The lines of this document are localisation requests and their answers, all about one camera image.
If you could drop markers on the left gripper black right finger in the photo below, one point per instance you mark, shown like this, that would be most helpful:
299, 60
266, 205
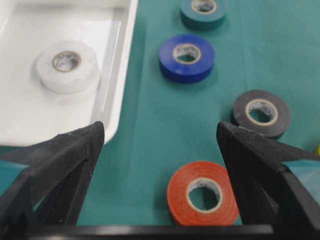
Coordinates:
272, 202

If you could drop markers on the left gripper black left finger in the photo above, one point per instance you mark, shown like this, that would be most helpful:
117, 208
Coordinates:
54, 179

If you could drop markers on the white tape roll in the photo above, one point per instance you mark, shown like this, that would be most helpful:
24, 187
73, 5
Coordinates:
68, 67

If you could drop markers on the blue tape roll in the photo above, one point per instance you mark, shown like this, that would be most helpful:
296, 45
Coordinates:
186, 58

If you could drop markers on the yellow tape roll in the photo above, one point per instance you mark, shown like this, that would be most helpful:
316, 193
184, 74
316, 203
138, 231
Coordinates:
317, 150

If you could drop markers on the red tape roll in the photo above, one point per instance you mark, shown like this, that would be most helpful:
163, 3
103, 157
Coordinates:
200, 194

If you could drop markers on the black tape roll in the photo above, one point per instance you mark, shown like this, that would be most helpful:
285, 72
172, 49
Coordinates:
262, 112

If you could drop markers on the white plastic case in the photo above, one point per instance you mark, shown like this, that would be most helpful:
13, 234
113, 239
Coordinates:
31, 113

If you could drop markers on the green tape roll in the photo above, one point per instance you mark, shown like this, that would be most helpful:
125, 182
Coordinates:
202, 15

